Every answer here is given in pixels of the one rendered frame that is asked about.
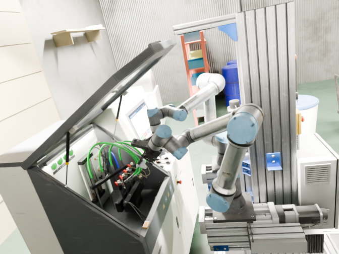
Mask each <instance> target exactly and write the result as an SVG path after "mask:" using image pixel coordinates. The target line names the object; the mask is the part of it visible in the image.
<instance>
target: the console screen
mask: <svg viewBox="0 0 339 254"><path fill-rule="evenodd" d="M147 108H148V106H147V104H146V102H145V100H144V98H143V99H142V100H141V101H140V102H138V103H137V104H136V105H135V106H134V107H133V108H132V109H130V110H129V111H128V112H127V113H126V114H125V116H126V118H127V120H128V122H129V124H130V126H131V128H132V129H133V131H134V133H135V135H136V137H137V139H140V140H143V139H145V138H147V137H148V136H150V135H152V132H151V129H150V124H149V120H148V116H147Z"/></svg>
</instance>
